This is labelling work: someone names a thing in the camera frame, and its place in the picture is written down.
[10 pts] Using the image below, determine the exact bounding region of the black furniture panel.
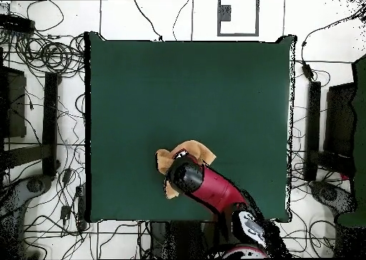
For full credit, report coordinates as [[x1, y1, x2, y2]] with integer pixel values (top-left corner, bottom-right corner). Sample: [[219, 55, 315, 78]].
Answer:
[[324, 82, 357, 158], [0, 65, 27, 139]]

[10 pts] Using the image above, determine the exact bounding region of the orange terry towel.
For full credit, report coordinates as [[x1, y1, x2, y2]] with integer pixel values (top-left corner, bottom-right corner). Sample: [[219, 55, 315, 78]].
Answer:
[[155, 139, 217, 200]]

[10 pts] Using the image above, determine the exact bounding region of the green hanging cloth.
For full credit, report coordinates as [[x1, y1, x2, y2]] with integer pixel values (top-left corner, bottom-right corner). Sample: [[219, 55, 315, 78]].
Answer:
[[337, 54, 366, 228]]

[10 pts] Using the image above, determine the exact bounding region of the dark grey block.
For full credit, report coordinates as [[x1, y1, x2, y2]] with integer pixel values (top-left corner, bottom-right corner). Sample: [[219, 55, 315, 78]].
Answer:
[[219, 4, 232, 22]]

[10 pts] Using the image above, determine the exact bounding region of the dark green table cloth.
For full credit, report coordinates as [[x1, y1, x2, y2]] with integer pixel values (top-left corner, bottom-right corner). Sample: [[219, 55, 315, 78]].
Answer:
[[85, 31, 297, 223]]

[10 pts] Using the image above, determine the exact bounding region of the black stand bar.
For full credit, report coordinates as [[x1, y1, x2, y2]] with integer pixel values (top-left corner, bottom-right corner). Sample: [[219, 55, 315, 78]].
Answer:
[[303, 81, 322, 181], [41, 71, 61, 177]]

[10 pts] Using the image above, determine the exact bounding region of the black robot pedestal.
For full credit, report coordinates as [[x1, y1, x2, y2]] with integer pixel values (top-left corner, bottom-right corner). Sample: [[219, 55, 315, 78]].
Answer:
[[148, 220, 229, 259]]

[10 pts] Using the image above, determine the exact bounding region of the black power strip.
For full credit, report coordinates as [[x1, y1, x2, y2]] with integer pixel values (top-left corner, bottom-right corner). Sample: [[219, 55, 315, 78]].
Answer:
[[0, 14, 36, 34], [75, 185, 88, 232]]

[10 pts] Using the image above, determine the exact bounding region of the black cable coil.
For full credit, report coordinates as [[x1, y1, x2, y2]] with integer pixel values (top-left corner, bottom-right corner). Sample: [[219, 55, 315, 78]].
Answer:
[[15, 32, 86, 76]]

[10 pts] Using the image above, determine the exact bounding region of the black power adapter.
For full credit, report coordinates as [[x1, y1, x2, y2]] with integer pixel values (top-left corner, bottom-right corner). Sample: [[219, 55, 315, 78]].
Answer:
[[59, 204, 71, 221], [61, 168, 73, 184], [301, 63, 315, 81]]

